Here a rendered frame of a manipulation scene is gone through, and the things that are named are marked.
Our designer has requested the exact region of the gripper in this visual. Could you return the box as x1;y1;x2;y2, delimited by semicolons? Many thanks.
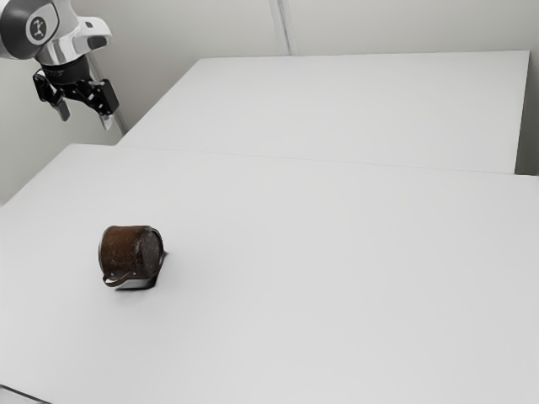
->
32;56;120;132

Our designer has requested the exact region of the rusty brown metal mug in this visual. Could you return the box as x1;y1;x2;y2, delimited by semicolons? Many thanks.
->
98;224;165;291

